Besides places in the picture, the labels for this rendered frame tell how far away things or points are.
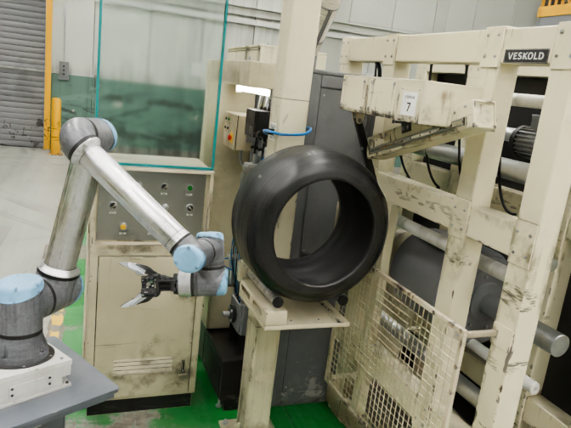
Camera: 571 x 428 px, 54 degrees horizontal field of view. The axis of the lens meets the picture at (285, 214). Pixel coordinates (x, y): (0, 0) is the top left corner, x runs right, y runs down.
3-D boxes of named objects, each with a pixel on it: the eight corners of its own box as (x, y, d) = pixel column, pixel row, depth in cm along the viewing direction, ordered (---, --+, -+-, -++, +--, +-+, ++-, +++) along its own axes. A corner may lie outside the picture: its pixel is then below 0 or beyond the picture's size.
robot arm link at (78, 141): (54, 108, 175) (208, 257, 168) (79, 109, 187) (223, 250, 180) (36, 136, 178) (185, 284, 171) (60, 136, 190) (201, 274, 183)
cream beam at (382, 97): (337, 109, 241) (342, 74, 237) (387, 115, 250) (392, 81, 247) (415, 124, 186) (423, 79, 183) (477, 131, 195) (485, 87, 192)
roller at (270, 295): (245, 276, 245) (247, 266, 244) (256, 276, 247) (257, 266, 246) (272, 308, 214) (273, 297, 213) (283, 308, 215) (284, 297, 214)
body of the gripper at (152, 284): (138, 275, 184) (175, 274, 185) (144, 272, 192) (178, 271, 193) (138, 298, 184) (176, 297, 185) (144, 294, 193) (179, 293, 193)
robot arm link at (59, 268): (16, 307, 203) (65, 109, 187) (48, 294, 220) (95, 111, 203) (51, 324, 200) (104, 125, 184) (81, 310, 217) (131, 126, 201)
